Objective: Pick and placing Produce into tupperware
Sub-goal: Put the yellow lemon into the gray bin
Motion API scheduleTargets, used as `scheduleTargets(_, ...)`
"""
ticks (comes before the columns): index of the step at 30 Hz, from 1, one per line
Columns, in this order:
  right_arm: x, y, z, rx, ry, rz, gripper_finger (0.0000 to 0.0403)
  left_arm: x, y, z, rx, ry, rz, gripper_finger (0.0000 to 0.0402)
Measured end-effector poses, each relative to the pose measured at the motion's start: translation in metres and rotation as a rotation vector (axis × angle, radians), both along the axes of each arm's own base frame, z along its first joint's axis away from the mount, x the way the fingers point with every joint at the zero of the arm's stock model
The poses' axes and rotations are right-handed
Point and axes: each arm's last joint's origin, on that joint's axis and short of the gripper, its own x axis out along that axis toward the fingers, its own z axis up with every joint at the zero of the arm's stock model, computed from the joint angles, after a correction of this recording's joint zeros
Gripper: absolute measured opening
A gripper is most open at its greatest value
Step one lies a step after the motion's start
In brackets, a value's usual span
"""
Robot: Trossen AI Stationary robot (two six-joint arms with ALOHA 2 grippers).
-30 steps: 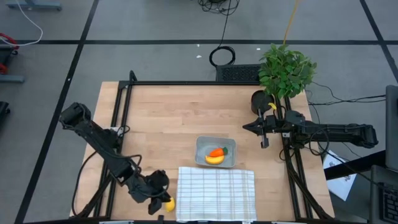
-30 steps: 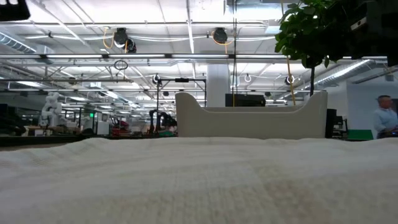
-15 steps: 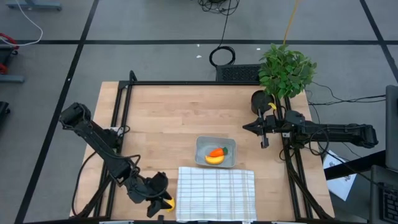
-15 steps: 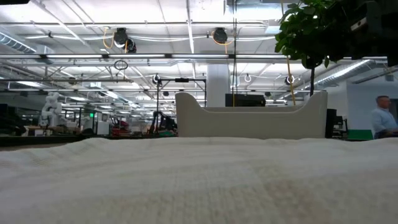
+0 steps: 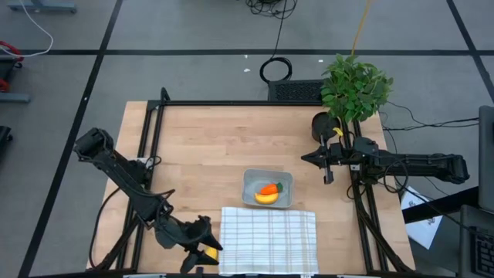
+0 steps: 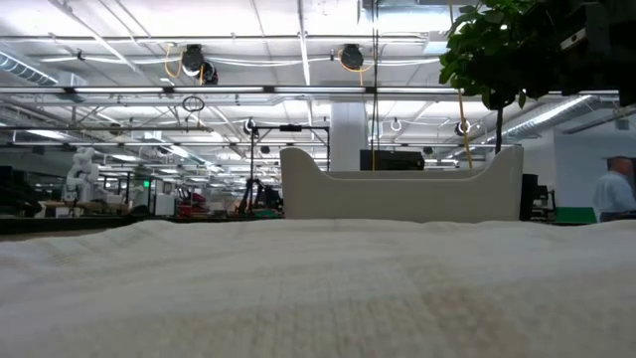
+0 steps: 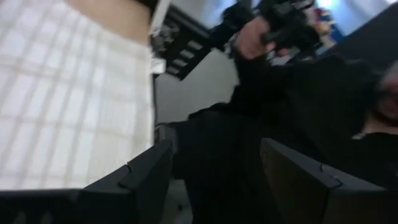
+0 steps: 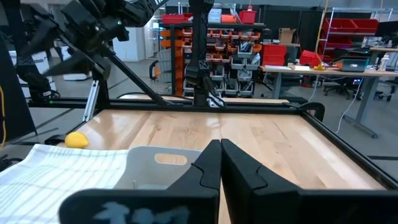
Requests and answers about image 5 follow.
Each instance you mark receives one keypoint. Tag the green leafy potted plant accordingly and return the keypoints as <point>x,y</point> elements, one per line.
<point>355,89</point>

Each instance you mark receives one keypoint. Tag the yellow toy lemon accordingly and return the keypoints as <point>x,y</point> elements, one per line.
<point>212,253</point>

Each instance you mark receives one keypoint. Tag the black desk bar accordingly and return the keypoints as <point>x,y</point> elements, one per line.
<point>444,204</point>

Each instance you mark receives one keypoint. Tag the white printed paper sheet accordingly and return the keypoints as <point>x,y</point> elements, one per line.
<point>422,228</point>

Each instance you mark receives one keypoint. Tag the white waffle-weave towel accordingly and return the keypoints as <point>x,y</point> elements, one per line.
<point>268,241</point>

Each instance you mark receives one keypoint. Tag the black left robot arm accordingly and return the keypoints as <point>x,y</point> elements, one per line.
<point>116,168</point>

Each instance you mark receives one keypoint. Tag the yellow toy banana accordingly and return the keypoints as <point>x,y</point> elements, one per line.
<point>266,199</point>

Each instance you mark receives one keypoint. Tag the orange toy carrot green top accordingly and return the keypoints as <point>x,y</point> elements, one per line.
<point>270,188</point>

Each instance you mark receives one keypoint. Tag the grey plastic tupperware container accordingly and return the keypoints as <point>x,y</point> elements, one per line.
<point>250,181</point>

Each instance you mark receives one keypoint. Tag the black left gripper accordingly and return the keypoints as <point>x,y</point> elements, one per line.
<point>181,231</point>

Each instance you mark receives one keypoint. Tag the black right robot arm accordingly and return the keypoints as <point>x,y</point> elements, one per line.
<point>424,164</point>

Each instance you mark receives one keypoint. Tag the black aluminium table frame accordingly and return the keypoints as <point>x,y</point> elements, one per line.
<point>231,103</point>

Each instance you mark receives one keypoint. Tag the grey cart base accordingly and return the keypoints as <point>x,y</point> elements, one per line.
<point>42,5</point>

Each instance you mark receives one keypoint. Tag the black plant pot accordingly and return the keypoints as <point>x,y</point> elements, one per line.
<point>323,127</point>

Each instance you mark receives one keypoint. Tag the grey monitor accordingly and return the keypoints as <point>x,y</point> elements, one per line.
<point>487,154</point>

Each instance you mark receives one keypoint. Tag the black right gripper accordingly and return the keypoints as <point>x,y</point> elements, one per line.
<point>335,156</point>

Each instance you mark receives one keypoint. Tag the grey laptop with keyboard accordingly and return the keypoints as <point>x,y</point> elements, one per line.
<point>476,247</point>

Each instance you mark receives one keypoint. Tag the black perforated computer case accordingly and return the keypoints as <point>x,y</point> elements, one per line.
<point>295,91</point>

